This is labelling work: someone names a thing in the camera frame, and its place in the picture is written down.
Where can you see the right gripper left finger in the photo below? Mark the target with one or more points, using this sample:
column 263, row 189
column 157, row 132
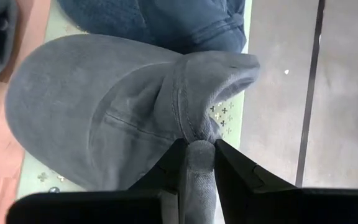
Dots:
column 104, row 208

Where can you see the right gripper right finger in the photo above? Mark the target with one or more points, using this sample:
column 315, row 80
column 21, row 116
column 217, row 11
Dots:
column 259, row 199

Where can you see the grey denim baseball cap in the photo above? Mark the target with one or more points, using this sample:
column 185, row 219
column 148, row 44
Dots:
column 89, row 109

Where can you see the pale green perforated metal shelf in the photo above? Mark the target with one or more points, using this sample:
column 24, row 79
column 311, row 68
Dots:
column 57, row 25

